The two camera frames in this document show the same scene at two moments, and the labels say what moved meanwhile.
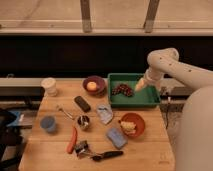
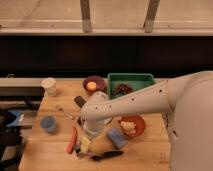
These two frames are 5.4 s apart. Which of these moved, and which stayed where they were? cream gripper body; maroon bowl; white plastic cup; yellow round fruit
Moved: cream gripper body
Stayed: yellow round fruit; maroon bowl; white plastic cup
